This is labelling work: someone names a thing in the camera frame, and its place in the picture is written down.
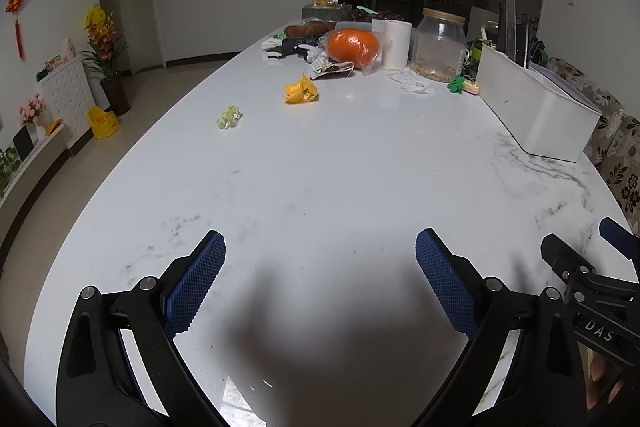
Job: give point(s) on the white television cabinet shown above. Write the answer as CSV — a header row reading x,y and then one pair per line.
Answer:
x,y
35,167

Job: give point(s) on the grey upright panel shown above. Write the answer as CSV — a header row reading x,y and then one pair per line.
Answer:
x,y
507,27

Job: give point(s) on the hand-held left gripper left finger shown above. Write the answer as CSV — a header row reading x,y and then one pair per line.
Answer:
x,y
195,287

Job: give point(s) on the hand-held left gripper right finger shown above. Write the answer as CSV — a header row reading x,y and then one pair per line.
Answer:
x,y
445,287

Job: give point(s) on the white storage box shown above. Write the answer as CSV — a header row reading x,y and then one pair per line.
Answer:
x,y
530,107

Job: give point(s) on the black picture frame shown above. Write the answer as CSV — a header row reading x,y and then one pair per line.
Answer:
x,y
25,144

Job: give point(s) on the brown bread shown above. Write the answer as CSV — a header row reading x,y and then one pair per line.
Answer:
x,y
307,29

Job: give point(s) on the green leafy plant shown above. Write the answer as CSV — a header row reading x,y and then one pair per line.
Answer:
x,y
9,167

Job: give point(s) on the white paper towel roll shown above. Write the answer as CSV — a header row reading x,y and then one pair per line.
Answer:
x,y
378,26
396,44

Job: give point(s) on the green bottle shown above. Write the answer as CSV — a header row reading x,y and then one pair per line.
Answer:
x,y
476,54

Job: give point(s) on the yellow potty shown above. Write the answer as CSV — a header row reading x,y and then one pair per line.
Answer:
x,y
105,124

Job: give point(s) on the dark brown food pile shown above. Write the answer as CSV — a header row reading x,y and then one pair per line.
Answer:
x,y
377,14

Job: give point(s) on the white radiator cover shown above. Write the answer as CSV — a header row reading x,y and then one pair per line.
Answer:
x,y
67,102

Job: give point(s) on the pink flowers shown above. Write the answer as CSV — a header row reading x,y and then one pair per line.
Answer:
x,y
32,107

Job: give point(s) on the person's right hand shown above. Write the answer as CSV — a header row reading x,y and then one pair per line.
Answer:
x,y
605,382

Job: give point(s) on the yellow wrapper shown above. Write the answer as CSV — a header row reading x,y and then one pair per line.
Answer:
x,y
325,0

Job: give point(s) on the dark snack packet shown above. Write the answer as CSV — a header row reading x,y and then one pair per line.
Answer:
x,y
332,69

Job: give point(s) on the clear glass jar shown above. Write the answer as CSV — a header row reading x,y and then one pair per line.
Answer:
x,y
437,47

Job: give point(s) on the small beige block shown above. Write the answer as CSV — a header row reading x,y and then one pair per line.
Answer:
x,y
472,88

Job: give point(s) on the grey box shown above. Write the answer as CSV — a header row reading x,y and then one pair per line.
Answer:
x,y
325,13

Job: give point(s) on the white pegboard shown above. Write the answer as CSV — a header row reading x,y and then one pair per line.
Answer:
x,y
482,19

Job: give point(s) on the white door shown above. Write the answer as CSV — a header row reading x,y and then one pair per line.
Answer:
x,y
142,17

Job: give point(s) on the potted yellow flower plant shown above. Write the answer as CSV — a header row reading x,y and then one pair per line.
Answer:
x,y
102,42

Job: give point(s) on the orange bag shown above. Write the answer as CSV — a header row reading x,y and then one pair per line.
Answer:
x,y
350,47

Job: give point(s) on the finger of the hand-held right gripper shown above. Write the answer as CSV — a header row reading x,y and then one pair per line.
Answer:
x,y
562,254
622,237

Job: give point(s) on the small boxes on cover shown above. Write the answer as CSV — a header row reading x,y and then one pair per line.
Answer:
x,y
55,62

